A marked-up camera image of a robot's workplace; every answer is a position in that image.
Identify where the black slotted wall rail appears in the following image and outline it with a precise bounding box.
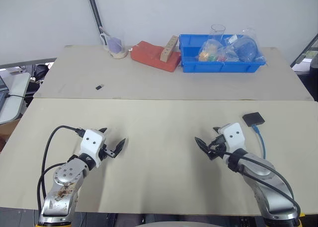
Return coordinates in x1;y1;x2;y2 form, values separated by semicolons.
84;0;105;34

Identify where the grey metal bar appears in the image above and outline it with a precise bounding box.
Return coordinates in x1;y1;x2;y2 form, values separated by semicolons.
0;57;58;70

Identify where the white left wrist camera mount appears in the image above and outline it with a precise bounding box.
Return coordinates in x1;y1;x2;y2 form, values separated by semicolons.
79;129;106;167

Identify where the black metal rack frame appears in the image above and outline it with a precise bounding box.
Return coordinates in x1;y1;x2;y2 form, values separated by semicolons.
290;32;318;67

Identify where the clear beaker with purple mask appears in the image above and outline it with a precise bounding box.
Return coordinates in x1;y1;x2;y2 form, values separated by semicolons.
99;26;129;60

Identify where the red foam brick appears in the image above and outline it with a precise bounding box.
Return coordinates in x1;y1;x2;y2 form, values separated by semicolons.
130;40;182;74

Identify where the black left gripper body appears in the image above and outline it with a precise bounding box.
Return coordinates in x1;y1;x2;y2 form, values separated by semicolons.
98;143;118;161

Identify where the clear empty glass beaker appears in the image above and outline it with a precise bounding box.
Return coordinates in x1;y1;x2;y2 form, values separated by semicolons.
210;24;227;42

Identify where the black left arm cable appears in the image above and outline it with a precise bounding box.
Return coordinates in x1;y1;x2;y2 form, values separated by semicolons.
36;125;86;211

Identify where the grey rounded shape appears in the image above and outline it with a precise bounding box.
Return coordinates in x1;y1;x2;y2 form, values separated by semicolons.
140;214;190;227

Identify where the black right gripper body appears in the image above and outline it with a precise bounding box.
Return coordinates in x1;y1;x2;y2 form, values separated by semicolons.
208;134;228;161

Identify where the black equipment pile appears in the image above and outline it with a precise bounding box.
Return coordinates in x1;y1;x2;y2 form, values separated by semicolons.
24;62;55;98

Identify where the black square adapter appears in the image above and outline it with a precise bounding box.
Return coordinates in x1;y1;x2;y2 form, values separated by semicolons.
241;111;265;127

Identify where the blue cable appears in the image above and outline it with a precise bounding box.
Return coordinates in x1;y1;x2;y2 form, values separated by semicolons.
251;124;267;160

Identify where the blue plastic bin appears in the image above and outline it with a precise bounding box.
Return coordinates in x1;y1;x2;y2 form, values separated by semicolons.
178;33;267;74

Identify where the plastic bag with blue item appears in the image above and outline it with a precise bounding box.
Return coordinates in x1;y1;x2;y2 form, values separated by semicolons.
231;27;264;63

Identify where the wooden block with holes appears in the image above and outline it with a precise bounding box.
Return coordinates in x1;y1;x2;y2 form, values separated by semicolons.
159;35;179;63

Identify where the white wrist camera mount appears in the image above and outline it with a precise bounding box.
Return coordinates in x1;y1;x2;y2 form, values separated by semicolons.
79;129;106;167
221;122;245;153

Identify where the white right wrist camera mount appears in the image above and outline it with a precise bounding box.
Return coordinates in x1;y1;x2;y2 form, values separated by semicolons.
221;122;245;153

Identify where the plastic bag of colourful toys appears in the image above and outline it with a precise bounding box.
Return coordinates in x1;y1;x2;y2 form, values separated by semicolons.
198;39;239;63

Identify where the grey side table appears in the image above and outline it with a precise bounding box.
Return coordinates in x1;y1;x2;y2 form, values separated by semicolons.
0;72;31;125

